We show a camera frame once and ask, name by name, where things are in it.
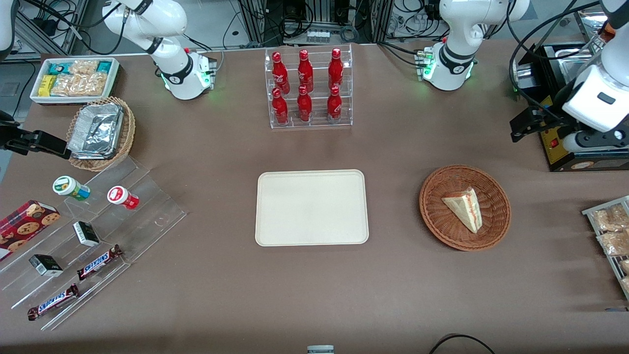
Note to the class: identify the yellow snack packet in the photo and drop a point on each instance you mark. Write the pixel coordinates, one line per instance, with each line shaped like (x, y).
(47, 85)

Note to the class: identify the beige plastic tray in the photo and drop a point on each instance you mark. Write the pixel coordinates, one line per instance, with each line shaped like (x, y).
(311, 207)

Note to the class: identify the red cola bottle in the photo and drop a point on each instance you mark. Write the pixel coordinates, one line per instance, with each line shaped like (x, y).
(334, 105)
(335, 70)
(304, 105)
(305, 73)
(280, 73)
(280, 109)

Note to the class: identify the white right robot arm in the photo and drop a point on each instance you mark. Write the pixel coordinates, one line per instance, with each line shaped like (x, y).
(179, 73)

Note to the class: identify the round brown wicker basket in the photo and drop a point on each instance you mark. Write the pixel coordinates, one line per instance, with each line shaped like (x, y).
(442, 216)

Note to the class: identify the clear rice cracker bag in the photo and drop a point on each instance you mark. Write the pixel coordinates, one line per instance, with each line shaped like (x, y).
(83, 67)
(81, 85)

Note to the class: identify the clear acrylic bottle rack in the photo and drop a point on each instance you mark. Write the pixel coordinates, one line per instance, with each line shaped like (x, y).
(319, 123)

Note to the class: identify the snickers chocolate bar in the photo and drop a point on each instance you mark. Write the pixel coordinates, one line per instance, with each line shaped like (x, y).
(53, 302)
(98, 263)

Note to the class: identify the black food warmer cabinet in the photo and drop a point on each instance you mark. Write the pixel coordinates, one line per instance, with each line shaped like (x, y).
(557, 152)

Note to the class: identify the clear nut snack bag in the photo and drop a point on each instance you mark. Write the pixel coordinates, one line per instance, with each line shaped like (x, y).
(626, 285)
(625, 266)
(614, 243)
(609, 219)

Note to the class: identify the steel food pan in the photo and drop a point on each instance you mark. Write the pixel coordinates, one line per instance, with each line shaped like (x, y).
(577, 64)

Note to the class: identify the red cookie box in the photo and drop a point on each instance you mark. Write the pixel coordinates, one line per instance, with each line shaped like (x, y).
(24, 228)

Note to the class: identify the aluminium foil container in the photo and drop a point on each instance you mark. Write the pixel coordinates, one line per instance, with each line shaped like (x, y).
(96, 130)

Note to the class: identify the clear acrylic step display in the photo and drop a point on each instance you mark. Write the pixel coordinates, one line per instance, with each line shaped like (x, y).
(147, 196)

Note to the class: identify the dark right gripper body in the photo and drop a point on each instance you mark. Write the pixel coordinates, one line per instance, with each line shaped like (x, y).
(10, 138)

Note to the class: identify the white plastic snack bin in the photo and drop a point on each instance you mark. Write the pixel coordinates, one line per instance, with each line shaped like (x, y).
(39, 98)

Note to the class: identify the red lid snack cup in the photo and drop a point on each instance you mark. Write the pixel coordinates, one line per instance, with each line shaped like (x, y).
(120, 196)

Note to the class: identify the small grey device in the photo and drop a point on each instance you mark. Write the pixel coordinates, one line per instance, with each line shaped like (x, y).
(320, 349)

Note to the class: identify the light tan wicker basket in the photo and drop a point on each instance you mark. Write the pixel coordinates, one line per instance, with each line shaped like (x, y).
(128, 132)

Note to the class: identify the teal snack packet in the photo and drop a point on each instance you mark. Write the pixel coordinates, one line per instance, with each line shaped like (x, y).
(59, 68)
(104, 67)

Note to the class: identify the small black carton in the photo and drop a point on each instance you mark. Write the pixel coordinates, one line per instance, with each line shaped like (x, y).
(45, 265)
(86, 234)

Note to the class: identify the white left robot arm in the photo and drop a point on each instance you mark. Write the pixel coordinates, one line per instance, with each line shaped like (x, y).
(457, 54)

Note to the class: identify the red fried food piece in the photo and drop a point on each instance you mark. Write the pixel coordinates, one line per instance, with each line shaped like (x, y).
(608, 30)

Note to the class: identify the green lid snack cup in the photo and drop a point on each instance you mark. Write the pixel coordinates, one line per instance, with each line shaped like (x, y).
(69, 187)

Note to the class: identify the triangular sandwich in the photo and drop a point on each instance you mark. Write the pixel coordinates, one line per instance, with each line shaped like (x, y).
(464, 209)

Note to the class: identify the white power strip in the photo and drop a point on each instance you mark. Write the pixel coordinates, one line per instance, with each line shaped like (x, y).
(318, 36)

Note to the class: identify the aluminium frame rack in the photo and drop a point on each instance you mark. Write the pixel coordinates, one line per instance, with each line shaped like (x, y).
(54, 24)

